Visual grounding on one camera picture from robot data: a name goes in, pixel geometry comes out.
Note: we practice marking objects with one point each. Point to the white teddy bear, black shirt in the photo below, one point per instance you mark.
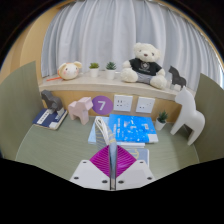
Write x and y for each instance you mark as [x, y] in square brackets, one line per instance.
[143, 66]

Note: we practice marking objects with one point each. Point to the small potted plant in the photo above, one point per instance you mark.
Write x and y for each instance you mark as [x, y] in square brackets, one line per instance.
[110, 74]
[94, 72]
[160, 124]

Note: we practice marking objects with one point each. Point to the dark blue book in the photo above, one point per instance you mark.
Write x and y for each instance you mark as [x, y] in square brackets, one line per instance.
[46, 119]

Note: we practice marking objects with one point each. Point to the bright blue book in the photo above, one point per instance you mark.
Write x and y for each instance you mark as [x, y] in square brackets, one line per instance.
[133, 128]

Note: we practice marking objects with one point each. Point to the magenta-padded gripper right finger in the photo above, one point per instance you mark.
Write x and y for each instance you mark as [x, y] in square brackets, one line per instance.
[138, 173]

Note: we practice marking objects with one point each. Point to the dark grey horse figure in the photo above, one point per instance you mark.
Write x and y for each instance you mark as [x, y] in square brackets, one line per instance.
[51, 101]

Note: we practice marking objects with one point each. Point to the green divider panel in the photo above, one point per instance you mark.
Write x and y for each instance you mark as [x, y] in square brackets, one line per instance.
[213, 120]
[18, 110]

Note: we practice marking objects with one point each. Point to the pink horse figure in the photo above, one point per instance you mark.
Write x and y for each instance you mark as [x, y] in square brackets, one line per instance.
[80, 110]

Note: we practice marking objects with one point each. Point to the white wall socket plate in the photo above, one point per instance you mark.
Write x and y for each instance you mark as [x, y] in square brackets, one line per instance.
[145, 105]
[123, 103]

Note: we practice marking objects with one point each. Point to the light blue book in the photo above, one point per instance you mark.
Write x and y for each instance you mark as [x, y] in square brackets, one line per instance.
[91, 136]

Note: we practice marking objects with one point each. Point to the round cream plush toy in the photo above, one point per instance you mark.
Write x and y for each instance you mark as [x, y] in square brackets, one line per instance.
[69, 71]

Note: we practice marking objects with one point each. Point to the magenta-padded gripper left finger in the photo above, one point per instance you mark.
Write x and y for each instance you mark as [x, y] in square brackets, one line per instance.
[87, 175]

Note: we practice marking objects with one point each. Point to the small black horse figure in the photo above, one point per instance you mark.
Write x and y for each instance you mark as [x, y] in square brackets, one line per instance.
[176, 79]

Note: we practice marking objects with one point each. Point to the purple round number sign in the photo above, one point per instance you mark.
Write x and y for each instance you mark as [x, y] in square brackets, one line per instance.
[102, 105]

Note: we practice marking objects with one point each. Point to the large white horse figure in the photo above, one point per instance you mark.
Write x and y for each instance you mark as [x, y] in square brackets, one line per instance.
[188, 115]

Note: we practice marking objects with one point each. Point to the beige wooden wall ledge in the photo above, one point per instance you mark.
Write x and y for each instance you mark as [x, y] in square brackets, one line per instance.
[100, 85]

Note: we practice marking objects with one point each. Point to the grey-white curtain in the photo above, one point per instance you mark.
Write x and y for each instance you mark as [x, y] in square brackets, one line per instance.
[110, 30]

